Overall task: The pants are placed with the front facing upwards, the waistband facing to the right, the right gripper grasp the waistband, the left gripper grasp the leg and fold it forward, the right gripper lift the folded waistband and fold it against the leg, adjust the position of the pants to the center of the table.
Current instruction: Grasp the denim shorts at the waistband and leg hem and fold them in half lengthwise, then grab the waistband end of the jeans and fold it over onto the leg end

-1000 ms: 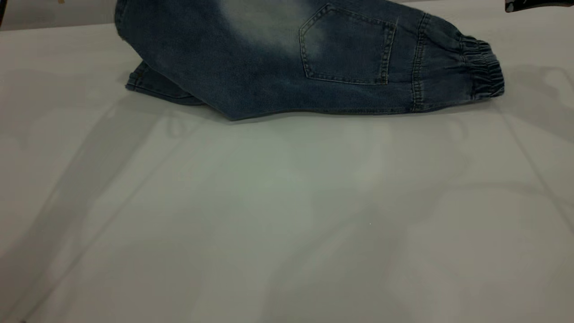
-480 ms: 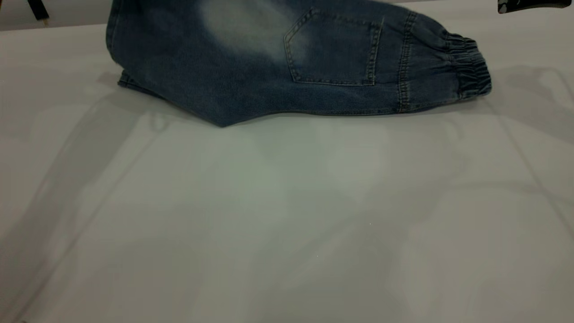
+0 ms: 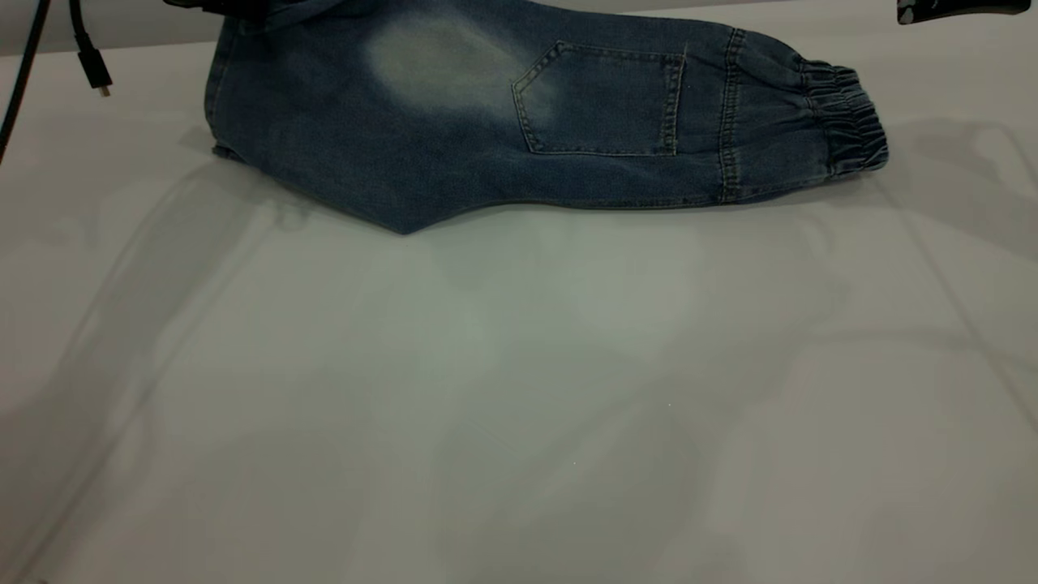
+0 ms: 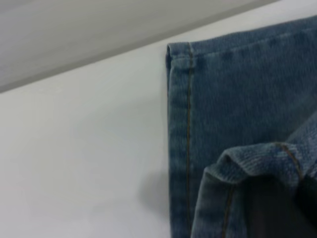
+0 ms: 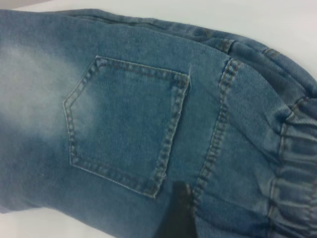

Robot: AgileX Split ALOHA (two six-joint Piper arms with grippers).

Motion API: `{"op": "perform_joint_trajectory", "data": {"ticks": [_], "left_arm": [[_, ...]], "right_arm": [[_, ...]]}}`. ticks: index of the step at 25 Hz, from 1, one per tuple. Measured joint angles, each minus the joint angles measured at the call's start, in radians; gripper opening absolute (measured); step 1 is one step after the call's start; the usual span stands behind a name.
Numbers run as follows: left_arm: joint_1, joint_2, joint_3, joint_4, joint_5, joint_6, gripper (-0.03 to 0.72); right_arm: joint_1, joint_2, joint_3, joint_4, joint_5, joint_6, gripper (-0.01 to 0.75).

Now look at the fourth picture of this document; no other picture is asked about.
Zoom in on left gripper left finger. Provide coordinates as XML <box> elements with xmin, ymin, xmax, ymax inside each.
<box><xmin>237</xmin><ymin>179</ymin><xmax>302</xmax><ymax>238</ymax></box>

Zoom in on blue denim pants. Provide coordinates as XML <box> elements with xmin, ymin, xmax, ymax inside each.
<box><xmin>165</xmin><ymin>14</ymin><xmax>317</xmax><ymax>238</ymax></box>

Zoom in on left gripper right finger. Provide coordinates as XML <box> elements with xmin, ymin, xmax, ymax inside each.
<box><xmin>295</xmin><ymin>174</ymin><xmax>317</xmax><ymax>238</ymax></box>

